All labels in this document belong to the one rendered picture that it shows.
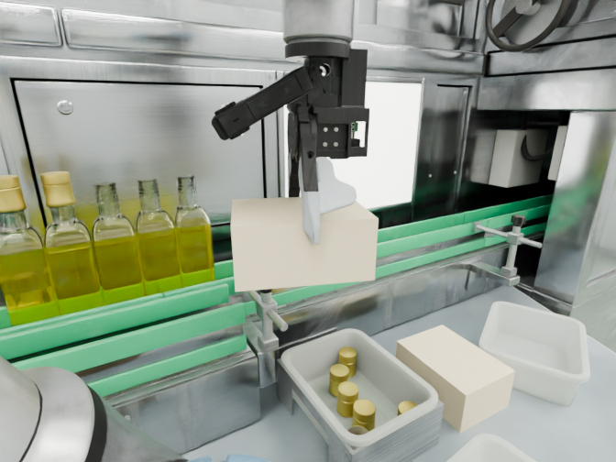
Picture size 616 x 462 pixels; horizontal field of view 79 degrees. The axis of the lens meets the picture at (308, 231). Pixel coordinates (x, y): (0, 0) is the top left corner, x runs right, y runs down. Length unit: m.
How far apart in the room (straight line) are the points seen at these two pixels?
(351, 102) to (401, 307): 0.59
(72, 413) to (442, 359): 0.60
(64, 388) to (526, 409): 0.71
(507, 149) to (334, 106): 0.99
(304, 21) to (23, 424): 0.37
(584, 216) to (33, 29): 1.19
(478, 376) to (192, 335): 0.46
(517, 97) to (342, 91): 0.84
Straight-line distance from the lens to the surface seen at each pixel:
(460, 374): 0.71
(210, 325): 0.58
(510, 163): 1.37
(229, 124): 0.40
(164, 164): 0.76
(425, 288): 0.96
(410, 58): 1.05
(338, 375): 0.68
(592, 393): 0.91
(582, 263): 1.18
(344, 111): 0.41
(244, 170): 0.80
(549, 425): 0.80
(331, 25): 0.41
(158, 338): 0.57
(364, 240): 0.42
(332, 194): 0.40
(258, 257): 0.40
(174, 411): 0.62
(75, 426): 0.25
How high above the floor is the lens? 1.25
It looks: 18 degrees down
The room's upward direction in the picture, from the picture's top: straight up
